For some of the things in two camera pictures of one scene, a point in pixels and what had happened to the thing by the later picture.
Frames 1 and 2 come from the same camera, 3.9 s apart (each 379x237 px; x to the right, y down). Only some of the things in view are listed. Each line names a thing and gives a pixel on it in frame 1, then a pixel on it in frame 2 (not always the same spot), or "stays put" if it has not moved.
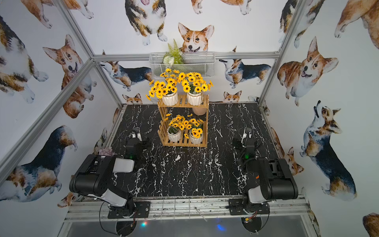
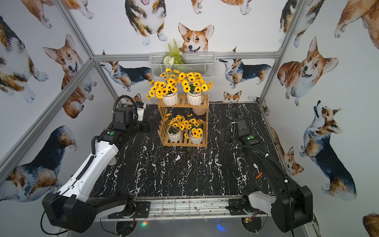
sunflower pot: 194,86 stays put
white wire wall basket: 204,62 stays put
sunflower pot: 166,88 stays put
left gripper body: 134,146 -> 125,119
